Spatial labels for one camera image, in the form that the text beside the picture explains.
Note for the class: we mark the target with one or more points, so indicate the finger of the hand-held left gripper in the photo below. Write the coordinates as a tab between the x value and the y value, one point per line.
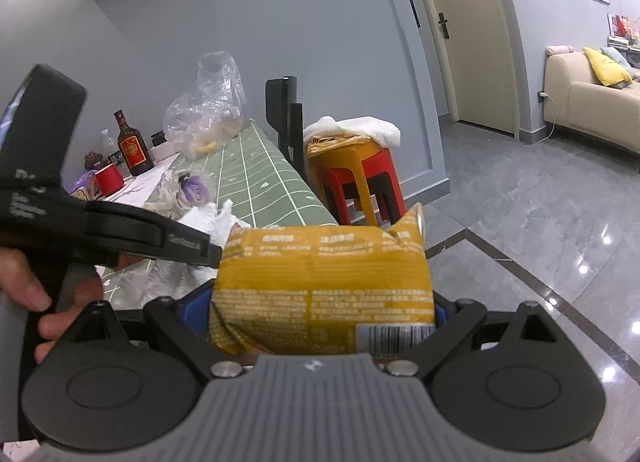
175	242

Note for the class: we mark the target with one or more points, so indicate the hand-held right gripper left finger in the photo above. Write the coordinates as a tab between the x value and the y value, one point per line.
192	309

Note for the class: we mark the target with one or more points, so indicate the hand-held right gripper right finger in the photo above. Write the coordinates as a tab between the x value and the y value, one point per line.
452	324

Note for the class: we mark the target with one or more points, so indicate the yellow snack packet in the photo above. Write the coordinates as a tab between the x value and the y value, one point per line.
325	282

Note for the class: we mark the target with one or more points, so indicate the person's left hand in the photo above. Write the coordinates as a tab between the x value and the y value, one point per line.
20	277

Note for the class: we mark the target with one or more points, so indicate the white crumpled plastic bag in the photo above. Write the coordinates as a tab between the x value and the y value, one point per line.
205	222

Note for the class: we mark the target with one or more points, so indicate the purple flower in clear wrap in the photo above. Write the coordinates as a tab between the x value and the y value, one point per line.
192	189

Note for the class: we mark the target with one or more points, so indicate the brown figurine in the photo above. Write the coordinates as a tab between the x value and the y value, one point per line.
94	160

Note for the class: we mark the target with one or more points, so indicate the purple bag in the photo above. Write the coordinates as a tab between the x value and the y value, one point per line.
82	184

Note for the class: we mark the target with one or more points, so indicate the clear plastic water bottle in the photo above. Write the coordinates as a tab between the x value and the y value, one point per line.
108	142

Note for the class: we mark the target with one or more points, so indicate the white floral placemat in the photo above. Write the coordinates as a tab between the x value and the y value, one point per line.
145	177

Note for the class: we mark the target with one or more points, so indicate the red cup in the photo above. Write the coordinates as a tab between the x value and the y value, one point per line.
110	181

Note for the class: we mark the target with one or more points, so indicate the brown liquor bottle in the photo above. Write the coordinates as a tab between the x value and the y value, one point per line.
134	149

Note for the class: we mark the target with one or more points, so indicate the green checked tablecloth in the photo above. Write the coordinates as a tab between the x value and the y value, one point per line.
270	177

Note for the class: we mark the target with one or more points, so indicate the clear plastic bag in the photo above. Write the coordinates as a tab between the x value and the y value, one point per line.
205	112

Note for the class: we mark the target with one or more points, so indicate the red plastic stool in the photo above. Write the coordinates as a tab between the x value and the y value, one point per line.
392	177

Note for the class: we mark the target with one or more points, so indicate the black chair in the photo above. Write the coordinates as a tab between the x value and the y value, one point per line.
282	117

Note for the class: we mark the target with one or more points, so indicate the beige woven mat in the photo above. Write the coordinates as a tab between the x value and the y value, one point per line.
330	144

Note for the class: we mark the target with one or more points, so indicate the stacked orange red stools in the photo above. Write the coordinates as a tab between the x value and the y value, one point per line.
350	157

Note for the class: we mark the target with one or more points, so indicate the white towel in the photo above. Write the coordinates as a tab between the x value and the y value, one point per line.
370	129

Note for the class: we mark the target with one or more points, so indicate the beige sofa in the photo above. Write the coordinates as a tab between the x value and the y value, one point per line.
590	112

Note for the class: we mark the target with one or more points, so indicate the beige room door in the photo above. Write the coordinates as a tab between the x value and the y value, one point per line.
475	42

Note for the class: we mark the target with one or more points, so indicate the pink plush item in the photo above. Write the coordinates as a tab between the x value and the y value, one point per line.
559	49

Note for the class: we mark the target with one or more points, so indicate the yellow cushion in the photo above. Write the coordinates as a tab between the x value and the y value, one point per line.
602	67

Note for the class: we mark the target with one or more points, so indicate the light blue cushion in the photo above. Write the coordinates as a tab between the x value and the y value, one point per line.
617	56

